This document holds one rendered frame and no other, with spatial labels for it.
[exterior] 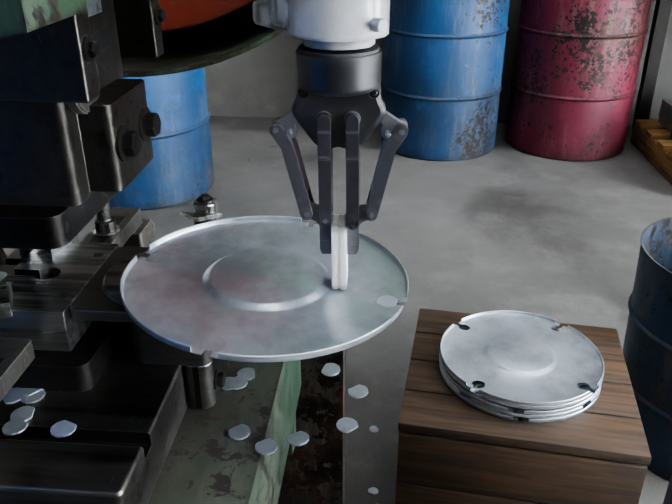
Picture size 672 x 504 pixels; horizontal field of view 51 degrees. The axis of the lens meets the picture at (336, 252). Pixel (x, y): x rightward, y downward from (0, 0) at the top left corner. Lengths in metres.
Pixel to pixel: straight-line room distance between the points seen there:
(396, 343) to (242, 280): 1.35
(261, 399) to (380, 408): 1.03
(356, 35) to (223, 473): 0.42
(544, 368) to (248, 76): 3.09
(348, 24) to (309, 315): 0.26
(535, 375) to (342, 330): 0.70
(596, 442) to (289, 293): 0.70
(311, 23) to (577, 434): 0.86
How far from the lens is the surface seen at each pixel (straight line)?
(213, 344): 0.63
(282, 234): 0.82
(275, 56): 4.06
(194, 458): 0.73
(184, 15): 1.01
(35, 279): 0.80
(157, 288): 0.72
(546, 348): 1.36
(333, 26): 0.59
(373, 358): 1.96
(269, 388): 0.80
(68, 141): 0.65
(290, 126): 0.66
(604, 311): 2.32
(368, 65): 0.62
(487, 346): 1.35
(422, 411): 1.24
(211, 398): 0.77
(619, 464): 1.26
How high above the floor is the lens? 1.14
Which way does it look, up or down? 27 degrees down
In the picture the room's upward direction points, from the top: straight up
